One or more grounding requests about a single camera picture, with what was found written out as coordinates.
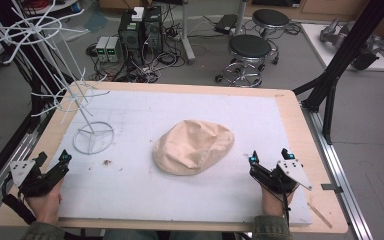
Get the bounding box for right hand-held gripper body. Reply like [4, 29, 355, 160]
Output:
[259, 158, 314, 195]

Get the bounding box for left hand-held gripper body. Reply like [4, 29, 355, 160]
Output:
[9, 159, 64, 198]

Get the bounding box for white wire hat rack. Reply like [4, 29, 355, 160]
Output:
[0, 0, 116, 156]

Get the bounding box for beige cap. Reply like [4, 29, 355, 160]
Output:
[151, 118, 236, 177]

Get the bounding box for person's left hand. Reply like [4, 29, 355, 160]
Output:
[24, 177, 65, 226]

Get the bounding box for person's right hand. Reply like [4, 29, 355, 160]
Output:
[260, 184, 295, 218]

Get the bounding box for wooden stick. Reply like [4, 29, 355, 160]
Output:
[306, 201, 334, 230]

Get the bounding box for white foam mat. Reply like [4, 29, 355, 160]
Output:
[56, 89, 314, 225]

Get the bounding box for black round stool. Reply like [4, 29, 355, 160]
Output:
[251, 8, 292, 38]
[214, 33, 280, 89]

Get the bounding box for small grey power unit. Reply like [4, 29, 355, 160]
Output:
[106, 36, 123, 63]
[95, 35, 110, 63]

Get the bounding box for black flat box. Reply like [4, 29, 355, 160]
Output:
[213, 13, 239, 35]

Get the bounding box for black computer tower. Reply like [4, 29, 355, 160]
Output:
[142, 5, 165, 55]
[117, 10, 146, 65]

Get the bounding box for white box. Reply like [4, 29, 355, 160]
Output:
[131, 6, 145, 22]

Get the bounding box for aluminium rail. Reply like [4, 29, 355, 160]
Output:
[300, 105, 375, 240]
[0, 128, 43, 219]

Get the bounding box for black wrist strap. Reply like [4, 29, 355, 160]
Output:
[1, 176, 38, 226]

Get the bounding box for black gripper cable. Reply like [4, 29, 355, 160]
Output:
[263, 179, 292, 229]

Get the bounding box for grey metal bracket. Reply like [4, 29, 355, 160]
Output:
[320, 183, 344, 195]

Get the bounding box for black metal frame stand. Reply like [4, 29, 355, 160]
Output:
[292, 0, 384, 146]

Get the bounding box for tangle of floor cables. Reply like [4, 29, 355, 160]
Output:
[85, 6, 194, 84]

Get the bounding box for grey metal post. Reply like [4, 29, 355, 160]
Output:
[179, 0, 197, 65]

